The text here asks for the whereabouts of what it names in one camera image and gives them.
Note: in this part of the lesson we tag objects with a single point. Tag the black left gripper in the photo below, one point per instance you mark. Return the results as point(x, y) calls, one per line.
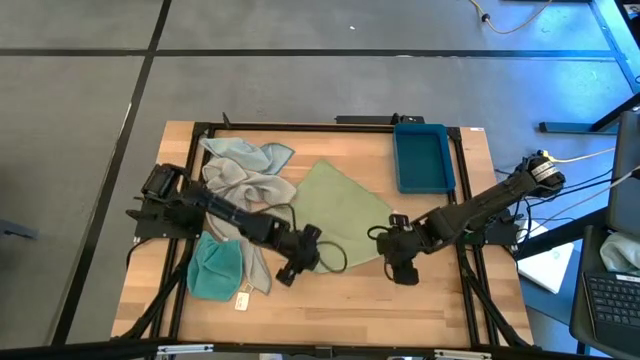
point(300, 250)

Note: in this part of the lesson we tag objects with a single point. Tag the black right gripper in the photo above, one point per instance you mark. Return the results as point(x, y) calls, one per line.
point(400, 245)

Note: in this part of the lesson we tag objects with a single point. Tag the light green microfiber towel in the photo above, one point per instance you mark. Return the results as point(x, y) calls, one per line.
point(340, 210)

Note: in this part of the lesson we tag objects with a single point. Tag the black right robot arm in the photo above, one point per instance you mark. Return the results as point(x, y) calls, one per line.
point(480, 207)

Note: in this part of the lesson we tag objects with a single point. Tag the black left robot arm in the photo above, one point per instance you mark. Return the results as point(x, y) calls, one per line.
point(225, 210)

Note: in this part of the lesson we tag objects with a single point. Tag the teal microfiber towel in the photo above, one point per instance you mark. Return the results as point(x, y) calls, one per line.
point(215, 270)

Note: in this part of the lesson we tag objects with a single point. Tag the pale blue microfiber towel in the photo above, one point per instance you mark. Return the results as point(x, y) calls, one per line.
point(245, 152)

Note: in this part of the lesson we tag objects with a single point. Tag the white paper tag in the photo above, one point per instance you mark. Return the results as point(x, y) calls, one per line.
point(242, 301)

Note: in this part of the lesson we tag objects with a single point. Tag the blue plastic bin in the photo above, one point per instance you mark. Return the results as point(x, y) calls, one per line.
point(422, 160)

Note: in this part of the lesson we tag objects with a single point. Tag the black rectangular bar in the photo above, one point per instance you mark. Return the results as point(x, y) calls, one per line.
point(375, 119)

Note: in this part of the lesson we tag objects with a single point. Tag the blue metal floor bar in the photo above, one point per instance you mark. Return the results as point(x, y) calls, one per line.
point(575, 127)

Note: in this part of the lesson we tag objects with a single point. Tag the black laptop keyboard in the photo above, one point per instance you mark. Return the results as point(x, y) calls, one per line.
point(615, 300)

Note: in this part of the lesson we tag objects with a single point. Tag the pale green cloth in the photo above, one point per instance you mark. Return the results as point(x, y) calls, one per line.
point(622, 252)

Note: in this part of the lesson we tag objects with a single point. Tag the grey monitor back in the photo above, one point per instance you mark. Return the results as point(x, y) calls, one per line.
point(625, 190)

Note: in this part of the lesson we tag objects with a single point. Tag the grey chair leg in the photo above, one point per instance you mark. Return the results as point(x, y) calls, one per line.
point(15, 230)

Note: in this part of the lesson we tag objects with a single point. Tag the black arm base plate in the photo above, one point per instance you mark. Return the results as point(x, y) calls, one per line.
point(150, 227)
point(500, 232)

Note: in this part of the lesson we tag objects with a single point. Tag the silver aluminium bracket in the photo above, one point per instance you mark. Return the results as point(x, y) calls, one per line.
point(462, 355)
point(185, 349)

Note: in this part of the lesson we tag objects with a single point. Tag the black aluminium table frame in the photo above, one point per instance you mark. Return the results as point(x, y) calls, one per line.
point(300, 127)

